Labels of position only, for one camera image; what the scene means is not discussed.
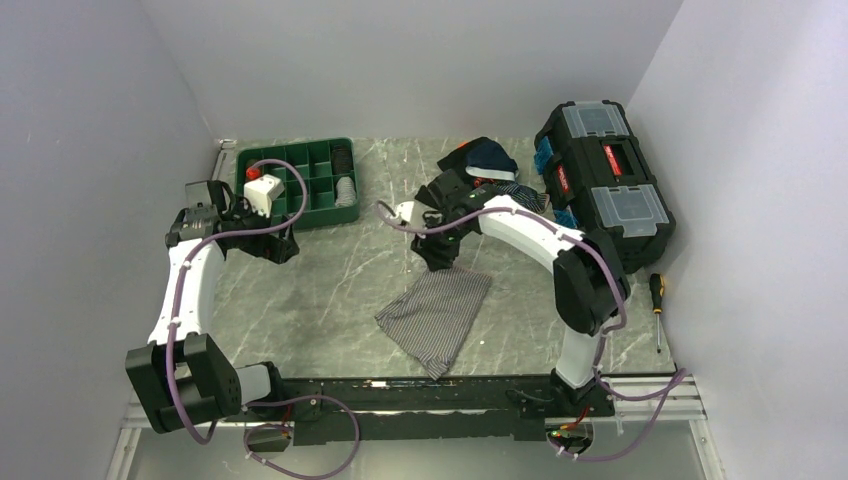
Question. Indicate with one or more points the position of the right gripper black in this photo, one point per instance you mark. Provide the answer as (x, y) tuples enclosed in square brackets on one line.
[(435, 257)]

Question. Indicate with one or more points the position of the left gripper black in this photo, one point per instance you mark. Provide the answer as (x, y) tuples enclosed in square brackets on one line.
[(276, 249)]

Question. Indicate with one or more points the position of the grey striped underwear orange trim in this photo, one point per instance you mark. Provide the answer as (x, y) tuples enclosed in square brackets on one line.
[(430, 321)]

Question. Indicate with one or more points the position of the green divided organizer tray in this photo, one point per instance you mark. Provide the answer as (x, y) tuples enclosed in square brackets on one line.
[(312, 160)]

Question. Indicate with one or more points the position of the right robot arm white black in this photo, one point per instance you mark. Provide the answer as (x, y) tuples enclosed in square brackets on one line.
[(587, 279)]

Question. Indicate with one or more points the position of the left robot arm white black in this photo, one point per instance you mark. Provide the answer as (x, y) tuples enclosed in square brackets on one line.
[(181, 377)]

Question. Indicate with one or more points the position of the grey striped rolled underwear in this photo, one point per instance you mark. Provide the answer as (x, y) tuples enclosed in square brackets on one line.
[(346, 194)]

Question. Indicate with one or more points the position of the black underwear tan patch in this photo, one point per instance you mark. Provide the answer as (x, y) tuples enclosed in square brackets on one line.
[(450, 166)]

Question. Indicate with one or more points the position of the dark navy underwear white band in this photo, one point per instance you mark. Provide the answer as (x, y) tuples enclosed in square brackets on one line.
[(487, 159)]

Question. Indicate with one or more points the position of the black rolled underwear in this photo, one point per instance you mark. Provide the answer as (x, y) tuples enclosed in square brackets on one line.
[(341, 158)]

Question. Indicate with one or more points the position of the black toolbox clear lids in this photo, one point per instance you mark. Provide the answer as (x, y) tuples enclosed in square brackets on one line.
[(593, 167)]

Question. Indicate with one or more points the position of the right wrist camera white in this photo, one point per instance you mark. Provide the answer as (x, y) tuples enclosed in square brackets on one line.
[(403, 215)]

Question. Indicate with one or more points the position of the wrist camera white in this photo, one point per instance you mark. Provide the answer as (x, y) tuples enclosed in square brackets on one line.
[(403, 215), (261, 190)]

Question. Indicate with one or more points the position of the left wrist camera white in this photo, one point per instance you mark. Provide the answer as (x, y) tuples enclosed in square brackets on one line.
[(261, 190)]

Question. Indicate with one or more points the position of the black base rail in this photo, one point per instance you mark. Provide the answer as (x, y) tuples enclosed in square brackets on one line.
[(519, 407)]

